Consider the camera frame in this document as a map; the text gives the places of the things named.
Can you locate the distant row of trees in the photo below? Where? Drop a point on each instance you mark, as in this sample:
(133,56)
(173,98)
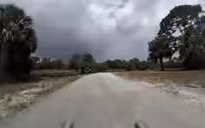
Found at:
(86,63)

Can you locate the pale grey paved path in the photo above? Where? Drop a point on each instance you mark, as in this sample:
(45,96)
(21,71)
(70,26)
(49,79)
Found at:
(103,100)

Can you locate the robot's own part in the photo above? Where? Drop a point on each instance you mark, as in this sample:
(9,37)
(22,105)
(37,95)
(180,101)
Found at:
(139,125)
(68,125)

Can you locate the dry grass verge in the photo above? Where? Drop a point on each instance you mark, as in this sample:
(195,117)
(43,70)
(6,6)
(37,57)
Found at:
(16,90)
(176,78)

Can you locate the large dark spreading tree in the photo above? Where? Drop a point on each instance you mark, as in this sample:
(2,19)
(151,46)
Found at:
(183,30)

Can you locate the clump of palm trees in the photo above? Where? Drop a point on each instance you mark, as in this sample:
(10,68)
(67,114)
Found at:
(10,50)

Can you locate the dark round bush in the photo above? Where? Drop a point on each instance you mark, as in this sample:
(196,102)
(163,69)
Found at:
(197,60)

